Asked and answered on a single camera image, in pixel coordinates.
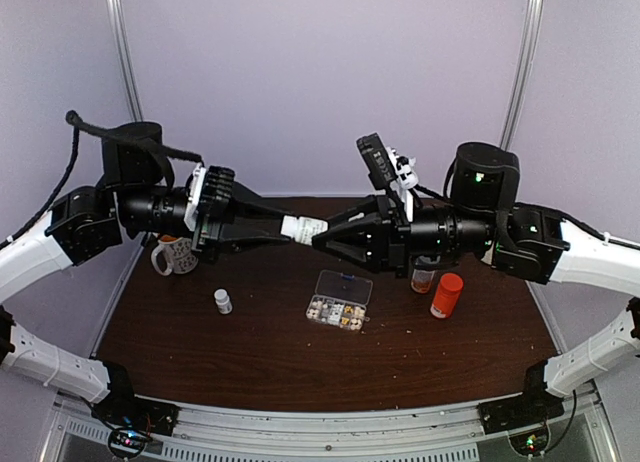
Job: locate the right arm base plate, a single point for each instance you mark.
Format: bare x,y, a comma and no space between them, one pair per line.
524,420

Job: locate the aluminium frame post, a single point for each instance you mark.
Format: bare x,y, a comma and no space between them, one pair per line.
529,42
125,47

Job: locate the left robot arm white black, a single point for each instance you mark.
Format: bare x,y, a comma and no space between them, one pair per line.
68,231

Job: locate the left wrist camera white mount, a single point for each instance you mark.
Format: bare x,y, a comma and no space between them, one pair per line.
209,192

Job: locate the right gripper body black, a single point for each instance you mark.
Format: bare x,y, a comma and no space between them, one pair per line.
470,235

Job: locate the front aluminium rail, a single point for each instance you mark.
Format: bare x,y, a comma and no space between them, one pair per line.
452,432

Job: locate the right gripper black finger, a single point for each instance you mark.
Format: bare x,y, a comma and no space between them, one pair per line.
363,215
362,242

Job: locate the small white pill bottle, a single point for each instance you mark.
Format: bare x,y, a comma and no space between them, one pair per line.
223,301

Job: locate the left aluminium frame post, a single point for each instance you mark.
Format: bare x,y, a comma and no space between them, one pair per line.
125,47

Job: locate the right aluminium frame post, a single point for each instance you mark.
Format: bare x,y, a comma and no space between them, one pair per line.
529,42

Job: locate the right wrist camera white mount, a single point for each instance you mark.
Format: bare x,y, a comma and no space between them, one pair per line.
391,173

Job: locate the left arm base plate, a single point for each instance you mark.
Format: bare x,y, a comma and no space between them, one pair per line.
134,423

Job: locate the orange pill bottle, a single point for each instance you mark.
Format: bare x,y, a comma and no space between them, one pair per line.
447,295

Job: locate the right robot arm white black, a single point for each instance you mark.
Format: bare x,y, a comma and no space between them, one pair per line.
478,214

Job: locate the amber bottle with grey cap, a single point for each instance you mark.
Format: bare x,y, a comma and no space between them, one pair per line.
422,280

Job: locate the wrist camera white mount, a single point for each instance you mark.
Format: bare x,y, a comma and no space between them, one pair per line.
209,192
391,173

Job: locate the floral mug with orange liquid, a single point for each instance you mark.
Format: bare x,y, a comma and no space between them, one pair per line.
173,256

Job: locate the clear plastic pill organizer box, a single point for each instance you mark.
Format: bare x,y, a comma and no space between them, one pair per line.
340,300

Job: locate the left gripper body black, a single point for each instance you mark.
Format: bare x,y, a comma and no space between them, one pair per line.
216,210

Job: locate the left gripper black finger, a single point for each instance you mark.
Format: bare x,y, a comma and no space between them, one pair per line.
238,239
247,204

